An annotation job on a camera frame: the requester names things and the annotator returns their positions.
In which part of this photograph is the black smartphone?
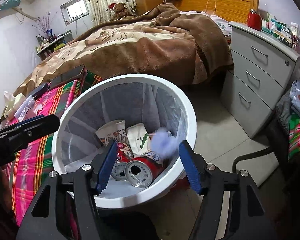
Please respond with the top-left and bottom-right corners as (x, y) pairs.
(49, 64), (86, 90)

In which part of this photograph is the soft tissue pack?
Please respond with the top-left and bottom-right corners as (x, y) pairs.
(4, 91), (27, 119)

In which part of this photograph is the red jar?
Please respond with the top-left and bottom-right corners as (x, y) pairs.
(247, 9), (262, 31)

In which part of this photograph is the wrapped air conditioner pipe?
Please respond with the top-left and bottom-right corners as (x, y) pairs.
(12, 7), (39, 20)

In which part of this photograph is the small barred window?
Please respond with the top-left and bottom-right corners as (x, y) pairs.
(59, 0), (88, 26)

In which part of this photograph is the vase with dried branches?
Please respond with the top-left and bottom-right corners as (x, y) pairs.
(32, 11), (58, 37)

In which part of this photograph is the dark blue glasses case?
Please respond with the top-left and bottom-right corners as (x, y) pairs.
(27, 82), (50, 99)

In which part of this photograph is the brown patterned blanket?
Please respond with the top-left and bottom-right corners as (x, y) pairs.
(0, 4), (234, 124)

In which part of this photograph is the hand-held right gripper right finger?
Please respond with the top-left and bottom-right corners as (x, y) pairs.
(179, 140), (278, 240)

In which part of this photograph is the clear plastic bin liner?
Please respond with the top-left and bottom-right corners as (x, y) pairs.
(64, 82), (188, 174)

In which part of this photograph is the brown teddy bear red hat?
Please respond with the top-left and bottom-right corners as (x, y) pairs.
(108, 2), (135, 20)

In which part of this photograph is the wooden bed headboard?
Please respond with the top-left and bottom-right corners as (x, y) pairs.
(174, 0), (260, 27)

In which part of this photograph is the colourful printed paper bag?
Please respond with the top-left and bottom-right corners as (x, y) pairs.
(95, 119), (126, 148)

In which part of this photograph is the white round trash bin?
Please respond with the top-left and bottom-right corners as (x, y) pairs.
(51, 74), (198, 209)

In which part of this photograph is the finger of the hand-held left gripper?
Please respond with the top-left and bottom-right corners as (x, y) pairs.
(0, 115), (45, 139)
(5, 115), (60, 153)

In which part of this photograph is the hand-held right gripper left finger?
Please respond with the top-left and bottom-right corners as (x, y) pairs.
(15, 140), (118, 240)

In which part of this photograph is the lavender foam piece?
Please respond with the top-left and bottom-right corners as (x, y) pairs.
(150, 127), (178, 159)

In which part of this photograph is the red cartoon drink can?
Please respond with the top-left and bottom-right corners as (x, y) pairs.
(111, 142), (133, 182)
(125, 150), (167, 188)

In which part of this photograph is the white paper bag green leaf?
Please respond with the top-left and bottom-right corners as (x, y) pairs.
(126, 123), (152, 153)

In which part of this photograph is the white shelf with bottles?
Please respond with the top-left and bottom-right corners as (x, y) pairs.
(36, 30), (73, 60)

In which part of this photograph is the grey drawer cabinet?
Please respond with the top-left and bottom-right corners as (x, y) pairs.
(220, 21), (300, 139)

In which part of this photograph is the pile of medicine boxes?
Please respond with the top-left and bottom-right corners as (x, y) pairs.
(261, 12), (300, 50)

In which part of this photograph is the pale pink bed sheet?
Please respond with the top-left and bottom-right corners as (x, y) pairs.
(185, 10), (232, 37)

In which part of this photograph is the person's left hand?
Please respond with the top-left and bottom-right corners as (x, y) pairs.
(0, 167), (18, 240)

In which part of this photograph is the air conditioner with printed cover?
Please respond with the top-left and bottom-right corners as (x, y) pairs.
(0, 0), (22, 13)

